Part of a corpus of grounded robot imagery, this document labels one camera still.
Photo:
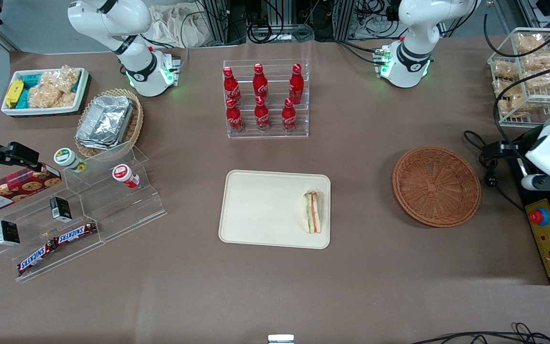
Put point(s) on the triangle sandwich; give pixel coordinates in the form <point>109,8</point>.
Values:
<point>313,212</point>

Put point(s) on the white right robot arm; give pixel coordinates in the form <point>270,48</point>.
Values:
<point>145,74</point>

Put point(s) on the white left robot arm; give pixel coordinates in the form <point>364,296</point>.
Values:
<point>413,64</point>

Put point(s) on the light oval wicker basket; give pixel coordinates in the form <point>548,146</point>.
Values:
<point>136,122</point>

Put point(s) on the cream rectangular tray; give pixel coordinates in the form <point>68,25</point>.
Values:
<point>265,209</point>

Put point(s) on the brown round wicker basket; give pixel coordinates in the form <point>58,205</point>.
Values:
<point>436,186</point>

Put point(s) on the red tartan cookie box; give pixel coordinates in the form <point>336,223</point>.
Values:
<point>12,191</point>

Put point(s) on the white cup with green lid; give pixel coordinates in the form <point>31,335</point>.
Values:
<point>67,158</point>

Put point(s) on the teal snack packet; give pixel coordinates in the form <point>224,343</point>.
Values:
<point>24,99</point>
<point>31,80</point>

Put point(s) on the clear bag of rice crackers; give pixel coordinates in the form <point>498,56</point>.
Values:
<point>65,79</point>
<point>48,98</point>

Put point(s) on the yellow snack packet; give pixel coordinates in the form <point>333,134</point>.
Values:
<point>14,93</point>

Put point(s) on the small black box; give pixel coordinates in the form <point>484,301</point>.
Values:
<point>7,232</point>
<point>60,209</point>

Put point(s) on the silver foil container stack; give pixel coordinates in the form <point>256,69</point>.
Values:
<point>105,122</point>

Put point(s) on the white rectangular snack bin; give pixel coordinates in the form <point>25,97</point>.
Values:
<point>83,86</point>

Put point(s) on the brown snickers bar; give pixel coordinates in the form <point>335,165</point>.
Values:
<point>36,258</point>
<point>75,232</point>

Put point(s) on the white cup with red lid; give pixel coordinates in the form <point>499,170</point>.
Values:
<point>123,174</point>

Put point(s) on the clear acrylic stepped shelf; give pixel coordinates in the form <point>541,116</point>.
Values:
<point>112,210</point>

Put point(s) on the beige cloth bag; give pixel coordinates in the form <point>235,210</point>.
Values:
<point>179,26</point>

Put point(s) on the red cola bottle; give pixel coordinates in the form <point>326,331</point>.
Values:
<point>288,117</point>
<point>261,116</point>
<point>296,85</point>
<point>260,83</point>
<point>234,118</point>
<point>231,86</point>

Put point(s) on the clear acrylic bottle rack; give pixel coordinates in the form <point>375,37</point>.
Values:
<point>275,134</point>

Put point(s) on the bagged fried snack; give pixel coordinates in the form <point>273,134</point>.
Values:
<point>505,87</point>
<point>542,80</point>
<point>516,106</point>
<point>542,62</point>
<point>529,43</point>
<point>505,69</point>

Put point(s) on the red emergency stop button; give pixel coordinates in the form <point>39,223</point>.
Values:
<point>538,216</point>

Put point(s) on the aluminium frame post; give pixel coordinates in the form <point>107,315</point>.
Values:
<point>217,19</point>
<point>344,19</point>

